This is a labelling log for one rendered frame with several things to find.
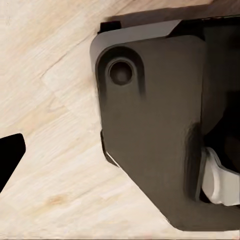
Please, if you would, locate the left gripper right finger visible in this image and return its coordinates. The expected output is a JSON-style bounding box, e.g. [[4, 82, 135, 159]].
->
[[224, 133, 240, 173]]

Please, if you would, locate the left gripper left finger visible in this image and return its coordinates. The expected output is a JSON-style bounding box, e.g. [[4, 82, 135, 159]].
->
[[0, 133, 26, 193]]

